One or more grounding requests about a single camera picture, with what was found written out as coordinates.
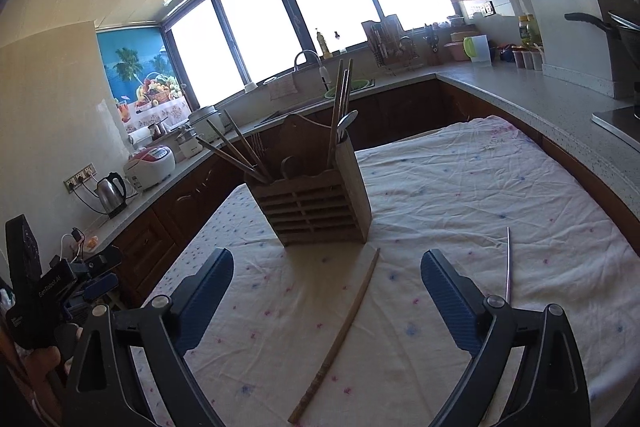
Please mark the small white appliance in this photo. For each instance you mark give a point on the small white appliance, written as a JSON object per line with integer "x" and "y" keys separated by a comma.
{"x": 189, "y": 144}

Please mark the wooden chopstick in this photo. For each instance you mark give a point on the wooden chopstick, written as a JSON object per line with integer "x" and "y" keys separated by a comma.
{"x": 235, "y": 149}
{"x": 230, "y": 158}
{"x": 245, "y": 141}
{"x": 345, "y": 322}

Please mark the pink basin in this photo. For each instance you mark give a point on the pink basin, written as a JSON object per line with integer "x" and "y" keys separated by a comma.
{"x": 456, "y": 52}

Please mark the wall outlet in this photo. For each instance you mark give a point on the wall outlet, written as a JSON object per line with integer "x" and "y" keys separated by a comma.
{"x": 483, "y": 9}

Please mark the wall outlet strip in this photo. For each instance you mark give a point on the wall outlet strip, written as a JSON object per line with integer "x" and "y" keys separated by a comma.
{"x": 79, "y": 177}

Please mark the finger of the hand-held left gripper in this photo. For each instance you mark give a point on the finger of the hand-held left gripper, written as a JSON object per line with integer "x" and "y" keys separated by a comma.
{"x": 102, "y": 261}
{"x": 102, "y": 286}

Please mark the pink dish cloth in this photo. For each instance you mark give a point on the pink dish cloth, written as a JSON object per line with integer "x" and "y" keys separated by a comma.
{"x": 279, "y": 89}

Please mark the green and white jug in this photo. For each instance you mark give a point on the green and white jug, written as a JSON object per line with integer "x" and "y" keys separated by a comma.
{"x": 477, "y": 49}

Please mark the person's left hand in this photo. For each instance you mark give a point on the person's left hand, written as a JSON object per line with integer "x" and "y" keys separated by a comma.
{"x": 45, "y": 362}

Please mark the green basin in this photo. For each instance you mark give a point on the green basin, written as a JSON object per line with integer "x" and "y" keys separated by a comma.
{"x": 357, "y": 86}

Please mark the large white pot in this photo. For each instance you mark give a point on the large white pot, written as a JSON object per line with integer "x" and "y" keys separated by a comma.
{"x": 206, "y": 122}

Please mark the wooden utensil holder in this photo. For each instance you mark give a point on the wooden utensil holder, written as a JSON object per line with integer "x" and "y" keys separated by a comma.
{"x": 310, "y": 212}

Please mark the yellow bottle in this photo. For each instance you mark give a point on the yellow bottle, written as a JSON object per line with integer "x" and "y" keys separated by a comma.
{"x": 324, "y": 46}

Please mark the wall poster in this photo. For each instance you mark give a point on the wall poster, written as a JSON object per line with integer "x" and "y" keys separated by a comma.
{"x": 140, "y": 77}

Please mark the row of seasoning jars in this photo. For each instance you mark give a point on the row of seasoning jars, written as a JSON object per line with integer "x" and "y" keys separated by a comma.
{"x": 527, "y": 59}

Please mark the paper towel roll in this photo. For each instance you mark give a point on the paper towel roll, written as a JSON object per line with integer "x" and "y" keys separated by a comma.
{"x": 140, "y": 135}

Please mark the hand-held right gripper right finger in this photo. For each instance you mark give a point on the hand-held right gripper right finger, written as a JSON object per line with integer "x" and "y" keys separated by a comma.
{"x": 445, "y": 292}

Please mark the gas stove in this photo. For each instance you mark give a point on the gas stove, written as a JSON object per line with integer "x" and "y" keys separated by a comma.
{"x": 620, "y": 127}

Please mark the curved metal chopstick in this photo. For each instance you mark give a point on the curved metal chopstick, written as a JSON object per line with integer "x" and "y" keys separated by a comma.
{"x": 508, "y": 267}

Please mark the metal spoon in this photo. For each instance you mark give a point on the metal spoon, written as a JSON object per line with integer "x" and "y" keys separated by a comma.
{"x": 348, "y": 119}

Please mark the white rice cooker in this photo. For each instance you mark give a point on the white rice cooker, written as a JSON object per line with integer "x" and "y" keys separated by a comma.
{"x": 150, "y": 167}

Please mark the metal dish rack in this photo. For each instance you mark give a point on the metal dish rack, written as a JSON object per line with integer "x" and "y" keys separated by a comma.
{"x": 390, "y": 42}

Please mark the black wok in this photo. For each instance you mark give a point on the black wok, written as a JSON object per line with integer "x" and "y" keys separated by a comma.
{"x": 615, "y": 29}

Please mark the kitchen faucet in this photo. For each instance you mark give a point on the kitchen faucet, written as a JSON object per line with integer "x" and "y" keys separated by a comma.
{"x": 320, "y": 67}

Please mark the cooking oil bottle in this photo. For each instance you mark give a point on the cooking oil bottle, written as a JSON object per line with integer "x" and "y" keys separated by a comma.
{"x": 530, "y": 32}

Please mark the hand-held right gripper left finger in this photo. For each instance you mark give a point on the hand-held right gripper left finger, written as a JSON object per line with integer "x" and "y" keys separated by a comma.
{"x": 210, "y": 287}

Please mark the floral white tablecloth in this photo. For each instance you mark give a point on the floral white tablecloth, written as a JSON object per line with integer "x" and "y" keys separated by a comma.
{"x": 450, "y": 207}

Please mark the kitchen window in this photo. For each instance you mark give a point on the kitchen window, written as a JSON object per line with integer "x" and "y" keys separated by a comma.
{"x": 300, "y": 22}

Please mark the steel electric kettle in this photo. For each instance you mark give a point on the steel electric kettle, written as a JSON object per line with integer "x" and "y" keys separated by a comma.
{"x": 111, "y": 196}

